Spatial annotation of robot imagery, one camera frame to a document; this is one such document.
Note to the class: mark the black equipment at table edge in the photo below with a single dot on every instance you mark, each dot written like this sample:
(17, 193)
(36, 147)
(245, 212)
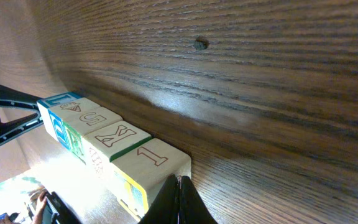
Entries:
(56, 211)

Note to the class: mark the wooden block green R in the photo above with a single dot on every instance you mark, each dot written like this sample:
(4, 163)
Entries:
(80, 125)

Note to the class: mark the wooden block blue D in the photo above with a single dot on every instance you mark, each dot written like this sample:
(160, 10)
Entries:
(64, 107)

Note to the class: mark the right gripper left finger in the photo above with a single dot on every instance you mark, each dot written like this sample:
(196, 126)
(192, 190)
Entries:
(164, 209)

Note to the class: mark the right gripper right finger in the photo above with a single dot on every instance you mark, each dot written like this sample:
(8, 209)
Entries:
(192, 209)

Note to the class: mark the seated person in background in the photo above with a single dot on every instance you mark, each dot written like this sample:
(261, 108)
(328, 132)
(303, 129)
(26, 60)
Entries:
(38, 217)

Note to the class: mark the wooden block yellow face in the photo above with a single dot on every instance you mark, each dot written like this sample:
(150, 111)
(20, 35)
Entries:
(140, 174)

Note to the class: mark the wooden block pineapple yellow O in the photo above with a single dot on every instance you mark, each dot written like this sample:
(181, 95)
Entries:
(109, 143)

